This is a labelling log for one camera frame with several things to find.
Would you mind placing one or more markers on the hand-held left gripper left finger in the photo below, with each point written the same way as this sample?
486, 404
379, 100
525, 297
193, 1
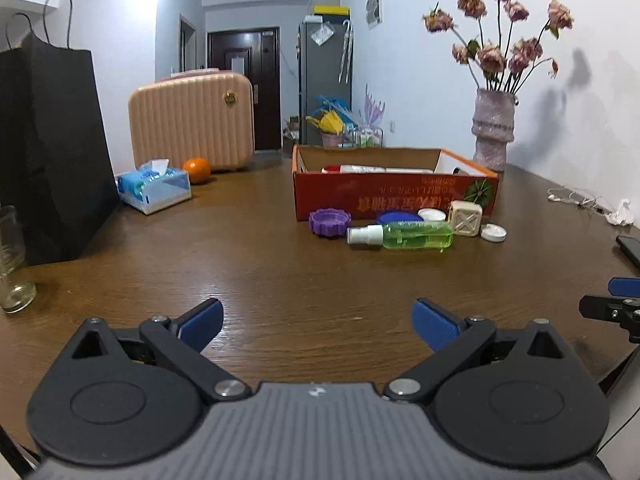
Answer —
202, 324

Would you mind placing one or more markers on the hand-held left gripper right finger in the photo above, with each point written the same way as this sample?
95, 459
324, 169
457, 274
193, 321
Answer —
435, 327

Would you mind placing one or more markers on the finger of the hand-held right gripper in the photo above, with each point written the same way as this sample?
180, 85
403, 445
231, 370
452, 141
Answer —
626, 286
607, 307

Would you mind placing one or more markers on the orange cardboard box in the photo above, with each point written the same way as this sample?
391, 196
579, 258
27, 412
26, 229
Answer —
390, 192

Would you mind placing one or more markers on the red and white lint brush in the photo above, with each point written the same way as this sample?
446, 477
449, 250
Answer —
370, 169

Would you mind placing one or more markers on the black smartphone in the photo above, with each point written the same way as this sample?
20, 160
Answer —
631, 249

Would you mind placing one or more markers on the crumpled white tissue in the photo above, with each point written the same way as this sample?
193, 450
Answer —
622, 213

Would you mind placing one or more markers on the green spray bottle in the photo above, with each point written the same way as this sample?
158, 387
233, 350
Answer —
415, 235

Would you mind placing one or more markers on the white earphones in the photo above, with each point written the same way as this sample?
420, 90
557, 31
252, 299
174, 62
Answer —
575, 199

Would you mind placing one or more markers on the white bottle cap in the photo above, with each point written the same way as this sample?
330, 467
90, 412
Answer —
493, 233
432, 215

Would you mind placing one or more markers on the beige lattice cube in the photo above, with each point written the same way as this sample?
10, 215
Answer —
466, 219

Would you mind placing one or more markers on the blue bottle cap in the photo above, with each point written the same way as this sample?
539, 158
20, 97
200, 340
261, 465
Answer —
397, 217

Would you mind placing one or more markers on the blue tissue box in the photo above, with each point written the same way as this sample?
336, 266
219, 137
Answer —
155, 190

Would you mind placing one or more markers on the purple bottle cap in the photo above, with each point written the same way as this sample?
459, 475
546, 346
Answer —
330, 222

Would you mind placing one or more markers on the orange fruit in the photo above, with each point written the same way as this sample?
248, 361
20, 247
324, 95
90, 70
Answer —
196, 170

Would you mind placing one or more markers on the clear drinking glass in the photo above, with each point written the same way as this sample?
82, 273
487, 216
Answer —
11, 270

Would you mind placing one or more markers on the pink ribbed suitcase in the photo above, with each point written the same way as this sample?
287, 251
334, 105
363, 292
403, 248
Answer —
192, 120

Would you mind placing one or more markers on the small storage rack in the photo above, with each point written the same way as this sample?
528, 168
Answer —
369, 134

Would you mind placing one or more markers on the textured pink vase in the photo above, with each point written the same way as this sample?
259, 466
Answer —
492, 130

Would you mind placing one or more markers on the black paper bag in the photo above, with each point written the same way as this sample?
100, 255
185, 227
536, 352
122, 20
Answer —
50, 155

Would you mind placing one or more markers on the blue and yellow toys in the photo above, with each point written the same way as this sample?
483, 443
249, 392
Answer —
327, 121

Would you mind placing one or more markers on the dark brown entrance door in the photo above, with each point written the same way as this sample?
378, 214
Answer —
242, 90

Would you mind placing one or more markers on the grey refrigerator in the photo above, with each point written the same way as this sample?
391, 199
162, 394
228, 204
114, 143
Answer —
322, 80

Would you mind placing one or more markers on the dried pink roses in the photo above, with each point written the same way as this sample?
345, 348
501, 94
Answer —
500, 45

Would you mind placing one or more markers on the grey side door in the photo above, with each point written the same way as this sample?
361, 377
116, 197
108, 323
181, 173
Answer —
186, 44

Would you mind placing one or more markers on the hanging wrapped umbrella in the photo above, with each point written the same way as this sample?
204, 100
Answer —
345, 52

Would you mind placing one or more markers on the yellow box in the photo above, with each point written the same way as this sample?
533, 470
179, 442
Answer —
331, 10

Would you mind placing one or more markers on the framed wall picture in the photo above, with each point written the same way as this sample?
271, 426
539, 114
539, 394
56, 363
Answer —
374, 7

